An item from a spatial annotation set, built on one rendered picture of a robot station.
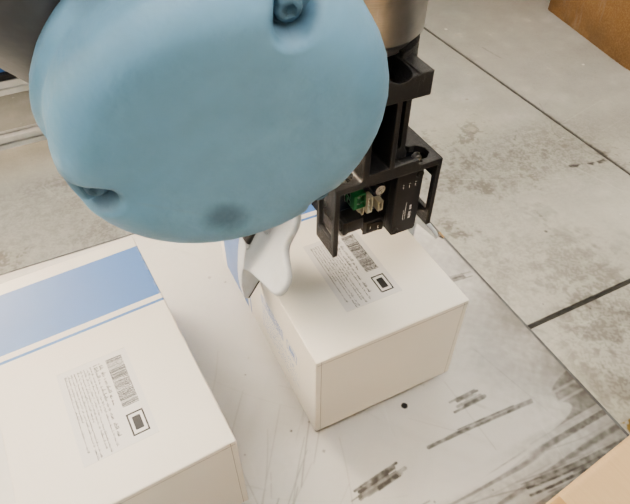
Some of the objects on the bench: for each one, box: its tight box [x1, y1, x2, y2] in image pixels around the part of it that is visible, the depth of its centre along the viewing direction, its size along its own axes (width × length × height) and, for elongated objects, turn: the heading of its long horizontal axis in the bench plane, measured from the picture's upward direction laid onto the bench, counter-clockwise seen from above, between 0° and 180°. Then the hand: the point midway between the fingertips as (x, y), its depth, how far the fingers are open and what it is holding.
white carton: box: [221, 204, 469, 431], centre depth 48 cm, size 20×12×9 cm, turn 26°
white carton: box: [0, 237, 248, 504], centre depth 41 cm, size 20×12×9 cm, turn 30°
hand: (327, 259), depth 46 cm, fingers closed on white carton, 13 cm apart
